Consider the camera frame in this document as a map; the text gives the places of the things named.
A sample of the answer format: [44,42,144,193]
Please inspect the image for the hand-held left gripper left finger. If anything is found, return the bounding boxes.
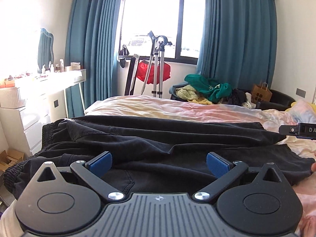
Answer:
[37,151,125,202]

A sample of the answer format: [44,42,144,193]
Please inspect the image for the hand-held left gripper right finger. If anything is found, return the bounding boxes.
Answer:
[193,151,283,201]

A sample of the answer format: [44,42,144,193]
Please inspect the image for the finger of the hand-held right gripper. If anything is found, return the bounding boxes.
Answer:
[279,125,298,135]

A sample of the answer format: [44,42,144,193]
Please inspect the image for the black pants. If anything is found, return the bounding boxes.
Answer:
[2,116,316,199]

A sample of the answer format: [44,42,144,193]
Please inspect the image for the dark clothes pile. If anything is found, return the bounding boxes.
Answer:
[222,89,248,105]

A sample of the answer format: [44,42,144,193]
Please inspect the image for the pastel pillow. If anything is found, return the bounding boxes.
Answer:
[288,100,316,124]

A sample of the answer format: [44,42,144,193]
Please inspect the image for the black armchair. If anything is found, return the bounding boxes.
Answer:
[255,89,297,111]

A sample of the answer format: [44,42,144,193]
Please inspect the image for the brown paper bag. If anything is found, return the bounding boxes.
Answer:
[251,82,272,103]

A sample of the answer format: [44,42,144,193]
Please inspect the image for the white cloth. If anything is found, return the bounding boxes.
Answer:
[242,92,257,109]

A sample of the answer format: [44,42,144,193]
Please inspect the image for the pastel bed sheet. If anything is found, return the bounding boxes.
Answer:
[0,95,316,237]

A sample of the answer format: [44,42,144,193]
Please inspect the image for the green garment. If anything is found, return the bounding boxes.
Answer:
[184,74,232,102]

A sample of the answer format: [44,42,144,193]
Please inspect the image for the white drawer unit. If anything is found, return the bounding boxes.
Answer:
[18,92,51,157]

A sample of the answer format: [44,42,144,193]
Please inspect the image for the yellow knitted cloth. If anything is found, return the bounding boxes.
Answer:
[175,85,210,104]

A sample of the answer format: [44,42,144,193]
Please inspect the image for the cardboard boxes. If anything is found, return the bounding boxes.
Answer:
[0,149,25,173]

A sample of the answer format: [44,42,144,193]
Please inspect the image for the white dressing table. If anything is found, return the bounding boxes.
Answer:
[0,69,87,119]

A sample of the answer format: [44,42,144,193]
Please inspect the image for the garment steamer stand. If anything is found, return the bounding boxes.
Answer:
[141,31,173,98]

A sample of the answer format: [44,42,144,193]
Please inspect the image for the red garment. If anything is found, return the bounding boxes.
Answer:
[135,60,171,82]

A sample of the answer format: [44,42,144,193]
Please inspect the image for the white ribbed storage box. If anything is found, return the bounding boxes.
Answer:
[0,87,27,108]

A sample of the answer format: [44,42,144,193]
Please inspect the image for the black steam iron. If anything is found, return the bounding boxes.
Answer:
[118,44,130,68]

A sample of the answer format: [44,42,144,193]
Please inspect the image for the teal curtain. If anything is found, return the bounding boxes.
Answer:
[64,0,129,111]
[196,0,276,90]

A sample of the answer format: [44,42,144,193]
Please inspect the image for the blue framed mirror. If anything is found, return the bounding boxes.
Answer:
[38,28,54,73]

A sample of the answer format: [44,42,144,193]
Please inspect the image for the black framed window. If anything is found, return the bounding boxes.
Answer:
[118,0,206,66]

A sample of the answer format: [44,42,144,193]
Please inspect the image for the black folding frame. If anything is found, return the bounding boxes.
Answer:
[125,54,140,96]

